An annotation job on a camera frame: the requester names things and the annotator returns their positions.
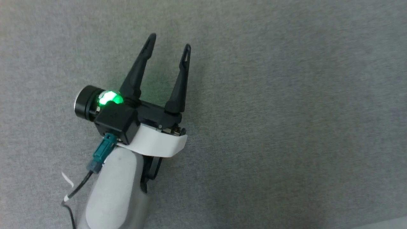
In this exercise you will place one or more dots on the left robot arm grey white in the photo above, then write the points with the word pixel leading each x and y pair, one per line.
pixel 114 190

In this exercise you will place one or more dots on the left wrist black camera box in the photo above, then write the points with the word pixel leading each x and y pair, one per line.
pixel 116 122

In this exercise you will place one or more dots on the grey fabric sofa seat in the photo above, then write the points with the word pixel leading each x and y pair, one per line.
pixel 286 111

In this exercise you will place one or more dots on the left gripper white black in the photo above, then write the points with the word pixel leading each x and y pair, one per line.
pixel 159 140

